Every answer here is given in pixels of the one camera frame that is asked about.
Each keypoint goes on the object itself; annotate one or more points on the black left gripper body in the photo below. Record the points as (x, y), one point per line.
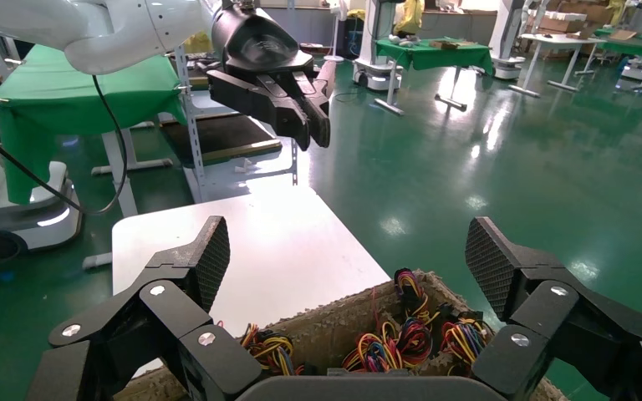
(254, 44)

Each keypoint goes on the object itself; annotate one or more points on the person in yellow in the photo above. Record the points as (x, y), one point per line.
(409, 16)

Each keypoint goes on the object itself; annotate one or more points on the white pedestal fan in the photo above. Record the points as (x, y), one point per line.
(335, 58)

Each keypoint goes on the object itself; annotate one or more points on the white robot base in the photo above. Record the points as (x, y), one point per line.
(44, 227)

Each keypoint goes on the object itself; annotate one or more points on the white work table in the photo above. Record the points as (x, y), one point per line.
(559, 40)

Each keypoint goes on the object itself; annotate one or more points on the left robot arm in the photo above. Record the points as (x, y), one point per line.
(105, 33)

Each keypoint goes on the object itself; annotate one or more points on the large green tablecloth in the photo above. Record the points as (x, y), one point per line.
(77, 94)

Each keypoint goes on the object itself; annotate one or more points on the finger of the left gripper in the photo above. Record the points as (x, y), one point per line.
(254, 97)
(321, 122)

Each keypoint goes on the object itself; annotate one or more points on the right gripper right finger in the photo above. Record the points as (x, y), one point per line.
(553, 315)

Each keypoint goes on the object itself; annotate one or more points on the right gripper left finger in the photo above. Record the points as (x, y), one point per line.
(160, 315)

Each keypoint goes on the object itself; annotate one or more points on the grey metal shelf rack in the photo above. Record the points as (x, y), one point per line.
(192, 138)

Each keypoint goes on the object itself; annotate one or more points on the black shelf mat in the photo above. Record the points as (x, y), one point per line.
(216, 135)

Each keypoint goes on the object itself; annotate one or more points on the stacked cardboard boxes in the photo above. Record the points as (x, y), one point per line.
(559, 25)

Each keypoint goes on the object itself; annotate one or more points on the white table leg frame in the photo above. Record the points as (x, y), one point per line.
(119, 177)

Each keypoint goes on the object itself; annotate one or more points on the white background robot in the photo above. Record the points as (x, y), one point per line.
(506, 39)
(373, 69)

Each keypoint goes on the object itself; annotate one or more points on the brown cardboard divider box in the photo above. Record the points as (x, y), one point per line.
(332, 326)

